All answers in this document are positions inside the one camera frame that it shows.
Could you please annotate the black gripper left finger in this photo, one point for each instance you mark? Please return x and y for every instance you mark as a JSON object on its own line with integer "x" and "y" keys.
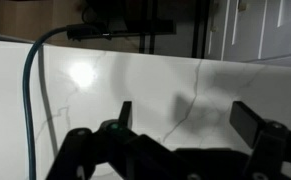
{"x": 85, "y": 150}

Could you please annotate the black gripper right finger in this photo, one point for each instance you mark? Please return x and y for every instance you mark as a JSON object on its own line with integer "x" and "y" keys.
{"x": 268, "y": 143}

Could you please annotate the white panelled door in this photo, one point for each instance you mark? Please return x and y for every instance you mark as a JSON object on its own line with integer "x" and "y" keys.
{"x": 261, "y": 26}

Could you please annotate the black stereo camera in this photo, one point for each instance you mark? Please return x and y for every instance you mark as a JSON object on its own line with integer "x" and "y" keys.
{"x": 88, "y": 31}

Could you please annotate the black camera stand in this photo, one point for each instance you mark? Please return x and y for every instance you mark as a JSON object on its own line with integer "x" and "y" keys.
{"x": 148, "y": 28}

